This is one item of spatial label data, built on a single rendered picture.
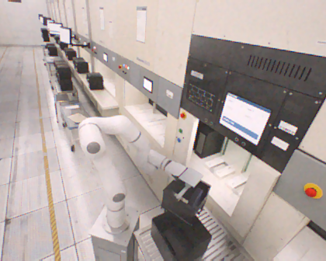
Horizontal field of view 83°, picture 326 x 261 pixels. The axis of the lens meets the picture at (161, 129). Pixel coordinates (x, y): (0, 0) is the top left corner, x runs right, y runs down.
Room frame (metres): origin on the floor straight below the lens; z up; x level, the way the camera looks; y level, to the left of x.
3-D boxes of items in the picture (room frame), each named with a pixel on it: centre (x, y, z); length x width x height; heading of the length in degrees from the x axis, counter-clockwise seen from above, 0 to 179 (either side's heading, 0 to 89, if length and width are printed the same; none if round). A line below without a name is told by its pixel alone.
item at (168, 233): (0.69, -0.19, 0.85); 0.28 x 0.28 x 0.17; 34
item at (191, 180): (0.79, -0.19, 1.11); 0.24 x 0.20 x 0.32; 146
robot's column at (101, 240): (0.79, 0.25, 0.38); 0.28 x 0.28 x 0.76; 79
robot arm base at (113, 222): (0.79, 0.25, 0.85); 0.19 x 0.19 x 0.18
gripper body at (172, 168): (0.85, -0.10, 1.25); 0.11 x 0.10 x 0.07; 56
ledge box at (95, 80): (3.38, 1.34, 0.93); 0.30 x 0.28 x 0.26; 31
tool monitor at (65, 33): (3.71, 1.76, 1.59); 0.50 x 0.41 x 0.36; 124
